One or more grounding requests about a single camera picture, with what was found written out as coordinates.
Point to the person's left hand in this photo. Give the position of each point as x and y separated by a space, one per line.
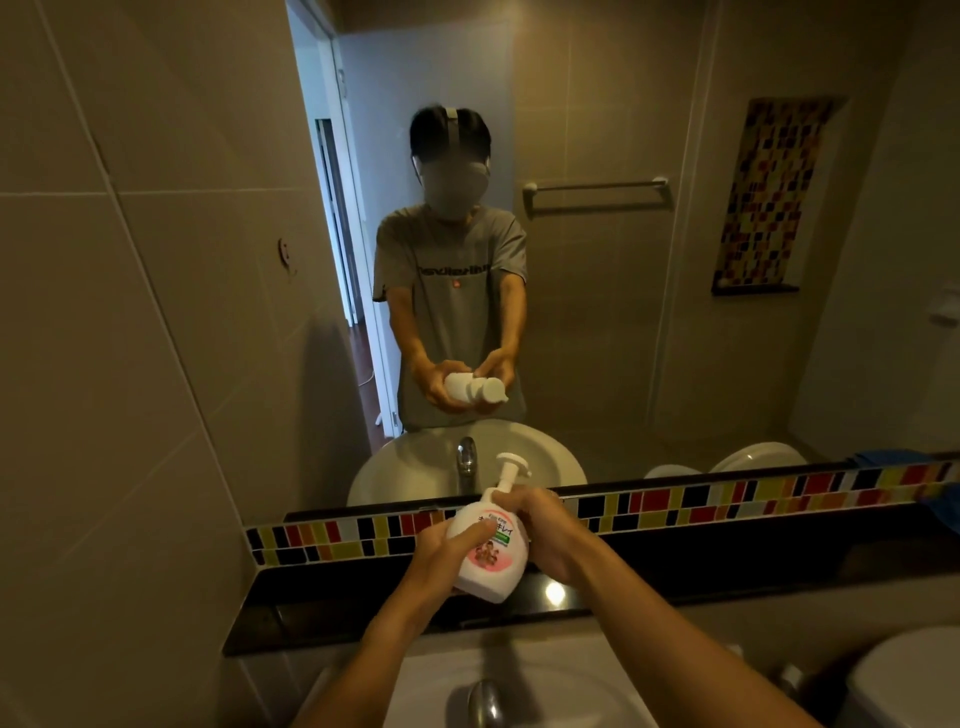
433 559

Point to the person's right hand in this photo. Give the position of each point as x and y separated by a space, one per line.
556 536

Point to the person's right fingers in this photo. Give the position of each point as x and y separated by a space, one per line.
517 501

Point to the person's left thumb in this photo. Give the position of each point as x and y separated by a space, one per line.
469 537

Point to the white pump soap bottle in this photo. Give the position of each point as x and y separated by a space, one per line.
491 562

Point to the person's right forearm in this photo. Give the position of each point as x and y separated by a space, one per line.
675 652

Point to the person's left forearm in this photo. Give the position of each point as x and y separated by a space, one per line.
375 660

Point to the chrome faucet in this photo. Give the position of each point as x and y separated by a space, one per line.
484 705

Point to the white ceramic sink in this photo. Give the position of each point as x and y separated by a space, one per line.
555 690

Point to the blue cloth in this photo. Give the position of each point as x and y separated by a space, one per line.
943 506

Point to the white toilet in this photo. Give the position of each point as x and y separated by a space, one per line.
907 679

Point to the large wall mirror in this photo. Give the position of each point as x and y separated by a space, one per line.
615 300

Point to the small round wall hook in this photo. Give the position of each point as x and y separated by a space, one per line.
286 253

